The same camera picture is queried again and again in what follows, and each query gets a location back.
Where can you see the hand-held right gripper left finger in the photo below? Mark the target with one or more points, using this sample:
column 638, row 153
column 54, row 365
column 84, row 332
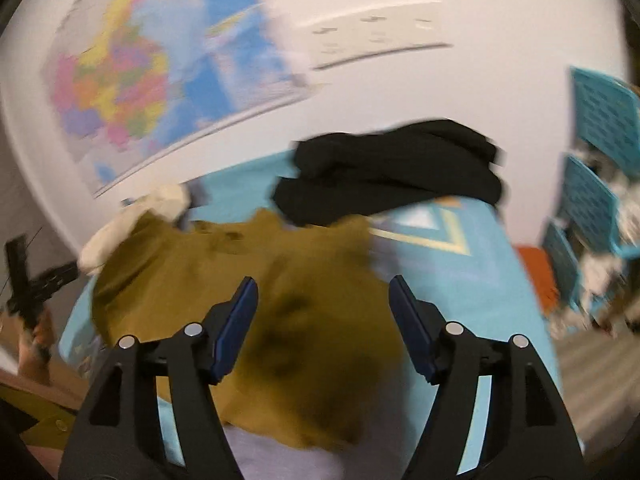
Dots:
column 235, row 330

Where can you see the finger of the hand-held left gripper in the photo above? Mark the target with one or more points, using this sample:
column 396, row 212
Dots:
column 55, row 280

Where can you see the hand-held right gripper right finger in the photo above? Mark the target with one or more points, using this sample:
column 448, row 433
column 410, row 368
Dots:
column 412, row 330

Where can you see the olive green jacket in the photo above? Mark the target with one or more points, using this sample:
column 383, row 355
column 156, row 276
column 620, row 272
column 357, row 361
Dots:
column 280, row 320

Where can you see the person's left hand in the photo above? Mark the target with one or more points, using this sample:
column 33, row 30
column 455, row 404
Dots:
column 35, row 350

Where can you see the teal patterned bed sheet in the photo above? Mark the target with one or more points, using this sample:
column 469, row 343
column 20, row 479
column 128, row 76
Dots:
column 480, row 285

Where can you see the cream garment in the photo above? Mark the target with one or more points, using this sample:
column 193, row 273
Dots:
column 130, row 230

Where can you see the orange object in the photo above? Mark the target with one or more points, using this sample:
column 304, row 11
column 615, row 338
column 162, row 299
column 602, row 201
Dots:
column 537, row 275

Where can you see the black garment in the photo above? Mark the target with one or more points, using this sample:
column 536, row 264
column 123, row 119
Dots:
column 390, row 175

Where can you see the teal perforated plastic rack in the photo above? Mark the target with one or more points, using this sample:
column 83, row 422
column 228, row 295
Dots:
column 562, row 265
column 590, row 205
column 607, row 110

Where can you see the colourful wall map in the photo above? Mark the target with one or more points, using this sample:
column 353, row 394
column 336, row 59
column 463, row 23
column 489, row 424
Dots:
column 150, row 60

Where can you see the white wall socket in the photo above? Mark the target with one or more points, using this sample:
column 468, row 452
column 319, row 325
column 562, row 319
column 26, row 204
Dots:
column 330, row 45
column 375, row 35

